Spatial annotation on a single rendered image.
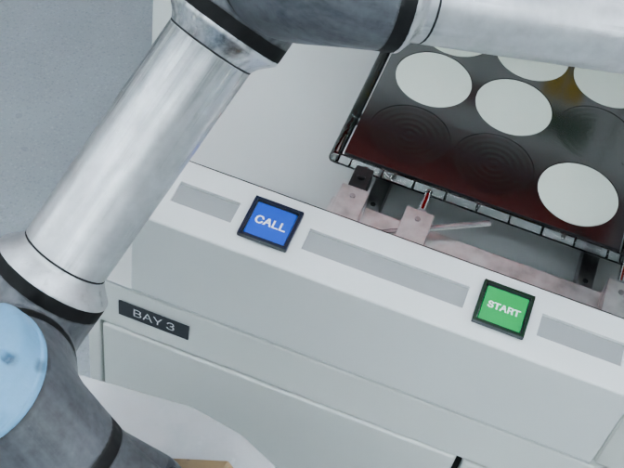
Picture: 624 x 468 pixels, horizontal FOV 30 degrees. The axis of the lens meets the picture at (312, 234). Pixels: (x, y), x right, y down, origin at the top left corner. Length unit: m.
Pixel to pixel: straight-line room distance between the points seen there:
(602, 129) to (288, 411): 0.53
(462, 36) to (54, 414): 0.44
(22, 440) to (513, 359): 0.51
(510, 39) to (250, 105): 0.66
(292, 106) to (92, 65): 1.26
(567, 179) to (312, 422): 0.43
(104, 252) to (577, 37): 0.45
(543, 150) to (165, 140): 0.60
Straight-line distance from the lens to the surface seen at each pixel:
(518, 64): 1.58
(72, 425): 0.97
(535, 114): 1.52
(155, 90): 1.02
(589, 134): 1.52
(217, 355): 1.39
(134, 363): 1.48
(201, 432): 1.26
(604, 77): 1.60
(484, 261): 1.37
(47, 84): 2.73
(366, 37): 0.91
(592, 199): 1.45
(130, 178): 1.03
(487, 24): 0.93
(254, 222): 1.24
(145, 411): 1.27
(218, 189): 1.27
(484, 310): 1.22
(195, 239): 1.23
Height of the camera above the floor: 1.93
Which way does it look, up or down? 51 degrees down
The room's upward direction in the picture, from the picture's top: 12 degrees clockwise
